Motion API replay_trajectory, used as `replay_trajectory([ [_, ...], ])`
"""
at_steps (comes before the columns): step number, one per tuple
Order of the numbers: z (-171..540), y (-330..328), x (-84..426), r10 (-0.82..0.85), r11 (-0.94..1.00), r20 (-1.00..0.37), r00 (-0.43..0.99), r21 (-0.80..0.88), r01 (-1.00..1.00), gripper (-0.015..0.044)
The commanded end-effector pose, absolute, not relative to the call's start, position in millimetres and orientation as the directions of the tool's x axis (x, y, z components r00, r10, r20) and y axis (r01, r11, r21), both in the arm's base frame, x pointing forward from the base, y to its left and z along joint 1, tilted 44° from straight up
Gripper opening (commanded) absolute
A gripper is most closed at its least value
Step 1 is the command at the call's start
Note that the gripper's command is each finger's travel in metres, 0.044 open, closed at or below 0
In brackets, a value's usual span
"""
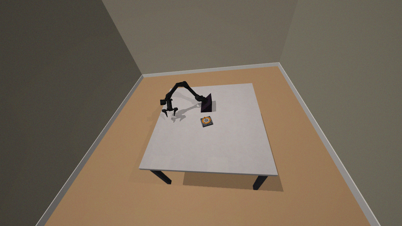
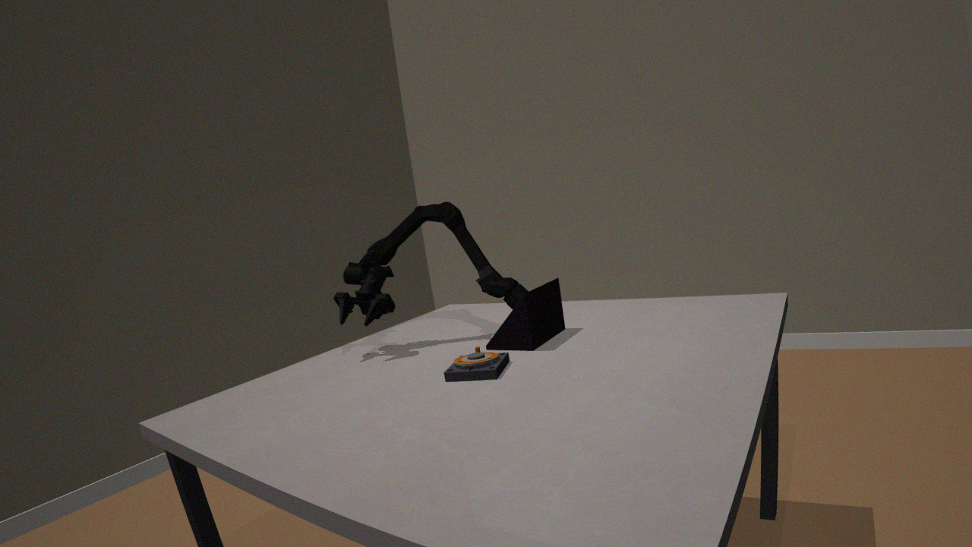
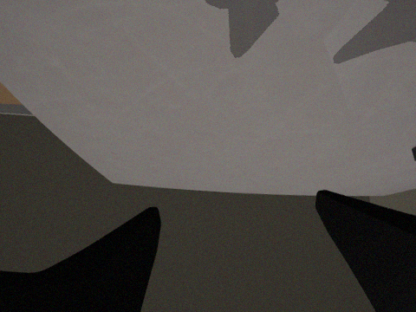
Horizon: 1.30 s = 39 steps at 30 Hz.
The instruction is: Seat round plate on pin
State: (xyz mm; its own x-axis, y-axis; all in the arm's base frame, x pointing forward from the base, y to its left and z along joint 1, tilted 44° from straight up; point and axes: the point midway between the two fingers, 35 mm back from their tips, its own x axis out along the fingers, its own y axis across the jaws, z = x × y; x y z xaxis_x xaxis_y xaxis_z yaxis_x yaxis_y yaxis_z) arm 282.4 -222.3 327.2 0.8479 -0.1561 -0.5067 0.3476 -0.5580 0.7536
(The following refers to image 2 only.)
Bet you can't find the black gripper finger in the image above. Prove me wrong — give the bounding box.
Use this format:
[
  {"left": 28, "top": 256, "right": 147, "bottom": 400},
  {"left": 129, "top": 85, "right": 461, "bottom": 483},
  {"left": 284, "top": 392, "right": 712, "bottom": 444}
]
[
  {"left": 337, "top": 299, "right": 353, "bottom": 324},
  {"left": 364, "top": 299, "right": 388, "bottom": 327}
]

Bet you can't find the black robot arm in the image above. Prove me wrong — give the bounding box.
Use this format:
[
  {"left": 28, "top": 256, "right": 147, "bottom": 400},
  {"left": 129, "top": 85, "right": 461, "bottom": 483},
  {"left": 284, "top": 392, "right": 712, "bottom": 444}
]
[{"left": 343, "top": 202, "right": 528, "bottom": 310}]

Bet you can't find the orange round plate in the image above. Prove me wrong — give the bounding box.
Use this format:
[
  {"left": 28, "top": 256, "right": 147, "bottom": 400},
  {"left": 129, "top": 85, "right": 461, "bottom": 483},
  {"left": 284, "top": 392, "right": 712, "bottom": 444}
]
[{"left": 453, "top": 346, "right": 499, "bottom": 366}]

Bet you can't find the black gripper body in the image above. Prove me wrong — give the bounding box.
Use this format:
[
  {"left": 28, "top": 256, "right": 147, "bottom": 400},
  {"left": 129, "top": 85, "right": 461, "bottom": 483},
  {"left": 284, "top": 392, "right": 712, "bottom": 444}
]
[{"left": 333, "top": 277, "right": 395, "bottom": 312}]

